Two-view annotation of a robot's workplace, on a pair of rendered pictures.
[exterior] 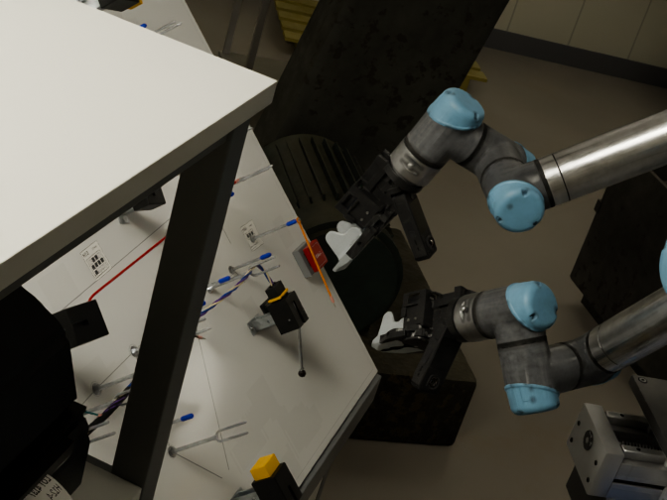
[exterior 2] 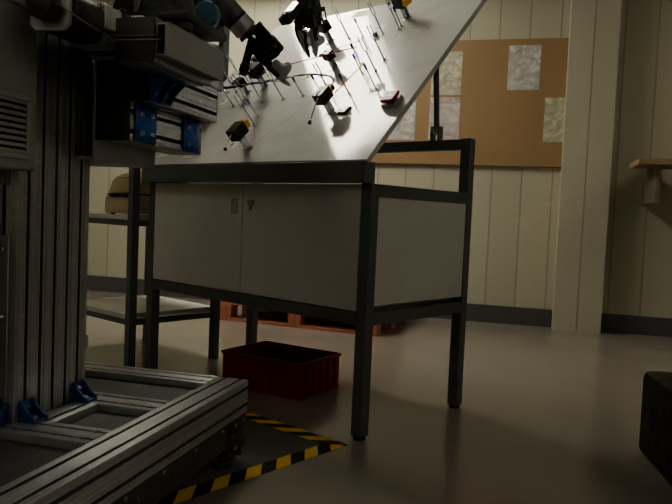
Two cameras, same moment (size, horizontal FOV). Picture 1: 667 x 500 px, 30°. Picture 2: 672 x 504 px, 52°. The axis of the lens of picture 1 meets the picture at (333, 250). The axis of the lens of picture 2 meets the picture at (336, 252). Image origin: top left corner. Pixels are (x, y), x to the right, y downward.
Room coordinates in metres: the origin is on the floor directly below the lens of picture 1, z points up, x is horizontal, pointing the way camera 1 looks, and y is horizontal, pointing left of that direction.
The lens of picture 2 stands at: (3.04, -2.03, 0.70)
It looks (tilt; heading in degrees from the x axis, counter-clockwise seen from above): 3 degrees down; 119
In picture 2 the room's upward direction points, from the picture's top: 2 degrees clockwise
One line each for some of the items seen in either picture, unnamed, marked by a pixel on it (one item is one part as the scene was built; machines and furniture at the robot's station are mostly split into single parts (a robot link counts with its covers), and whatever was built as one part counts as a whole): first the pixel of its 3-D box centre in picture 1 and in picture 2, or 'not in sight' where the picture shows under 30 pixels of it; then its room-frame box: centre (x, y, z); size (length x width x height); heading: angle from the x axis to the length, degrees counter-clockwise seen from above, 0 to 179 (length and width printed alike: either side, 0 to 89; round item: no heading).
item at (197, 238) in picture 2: not in sight; (196, 234); (1.27, 0.07, 0.60); 0.55 x 0.02 x 0.39; 168
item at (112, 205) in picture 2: not in sight; (146, 193); (0.76, 0.31, 0.76); 0.30 x 0.21 x 0.20; 81
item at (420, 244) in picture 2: not in sight; (300, 238); (1.60, 0.30, 0.60); 1.17 x 0.58 x 0.40; 168
